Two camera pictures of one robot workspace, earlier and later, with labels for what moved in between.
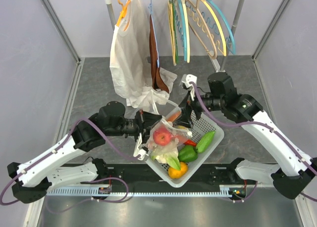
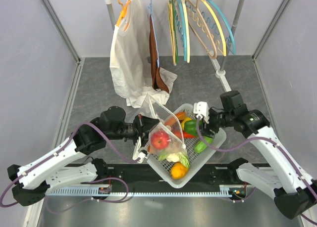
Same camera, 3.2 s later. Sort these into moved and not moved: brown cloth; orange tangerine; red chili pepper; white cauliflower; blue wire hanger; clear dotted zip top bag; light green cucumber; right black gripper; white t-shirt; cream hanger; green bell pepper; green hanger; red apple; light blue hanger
Moved: right black gripper; red chili pepper; red apple; white cauliflower; green bell pepper; clear dotted zip top bag
Not moved: light green cucumber; blue wire hanger; brown cloth; cream hanger; orange tangerine; white t-shirt; green hanger; light blue hanger
